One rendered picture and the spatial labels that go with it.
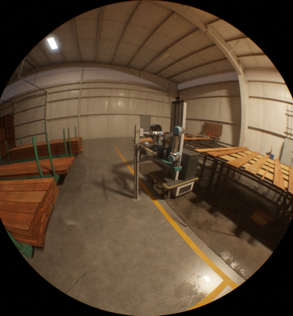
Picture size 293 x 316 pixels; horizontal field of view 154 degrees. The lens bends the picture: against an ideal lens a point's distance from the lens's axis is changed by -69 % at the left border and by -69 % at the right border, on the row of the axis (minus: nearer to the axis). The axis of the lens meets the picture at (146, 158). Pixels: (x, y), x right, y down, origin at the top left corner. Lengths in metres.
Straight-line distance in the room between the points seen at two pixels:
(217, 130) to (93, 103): 10.20
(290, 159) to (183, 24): 8.59
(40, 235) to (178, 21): 7.62
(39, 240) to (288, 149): 8.50
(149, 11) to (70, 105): 8.62
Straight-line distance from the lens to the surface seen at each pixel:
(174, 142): 1.57
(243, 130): 7.61
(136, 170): 1.74
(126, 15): 6.90
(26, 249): 1.45
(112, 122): 9.89
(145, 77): 11.46
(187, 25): 6.95
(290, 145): 7.62
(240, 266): 1.80
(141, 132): 1.60
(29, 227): 1.16
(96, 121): 9.83
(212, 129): 9.25
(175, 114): 2.08
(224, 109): 9.16
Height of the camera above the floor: 1.35
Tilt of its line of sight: 19 degrees down
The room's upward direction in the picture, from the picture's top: 3 degrees clockwise
